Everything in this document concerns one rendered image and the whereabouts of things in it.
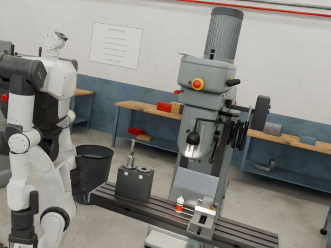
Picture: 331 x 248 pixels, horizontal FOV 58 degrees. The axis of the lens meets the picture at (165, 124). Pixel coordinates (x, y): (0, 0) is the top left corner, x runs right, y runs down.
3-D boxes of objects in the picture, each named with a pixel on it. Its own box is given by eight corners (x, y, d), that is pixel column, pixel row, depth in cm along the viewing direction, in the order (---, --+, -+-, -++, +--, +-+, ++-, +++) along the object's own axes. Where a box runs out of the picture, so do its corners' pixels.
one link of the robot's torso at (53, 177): (42, 239, 144) (14, 148, 135) (55, 220, 161) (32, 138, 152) (72, 233, 144) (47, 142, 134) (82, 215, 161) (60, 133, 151)
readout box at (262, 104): (264, 132, 185) (272, 99, 181) (249, 129, 188) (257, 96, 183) (264, 127, 204) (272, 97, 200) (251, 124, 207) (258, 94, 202)
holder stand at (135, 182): (146, 202, 195) (150, 173, 191) (114, 194, 199) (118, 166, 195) (150, 195, 207) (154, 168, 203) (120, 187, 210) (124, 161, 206)
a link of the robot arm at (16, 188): (7, 210, 121) (5, 179, 118) (19, 201, 130) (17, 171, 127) (22, 212, 120) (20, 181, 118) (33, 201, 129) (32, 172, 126)
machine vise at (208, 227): (211, 240, 164) (215, 223, 162) (185, 232, 168) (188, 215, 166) (218, 213, 197) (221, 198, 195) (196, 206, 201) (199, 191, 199)
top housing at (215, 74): (222, 94, 149) (229, 62, 145) (173, 84, 156) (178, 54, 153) (232, 90, 193) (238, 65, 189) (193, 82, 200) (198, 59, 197)
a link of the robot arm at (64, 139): (56, 149, 163) (48, 114, 158) (62, 143, 172) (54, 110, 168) (75, 146, 162) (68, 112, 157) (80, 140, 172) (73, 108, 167)
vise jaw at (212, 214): (214, 219, 174) (215, 212, 174) (193, 212, 178) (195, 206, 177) (215, 214, 180) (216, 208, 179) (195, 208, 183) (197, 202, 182)
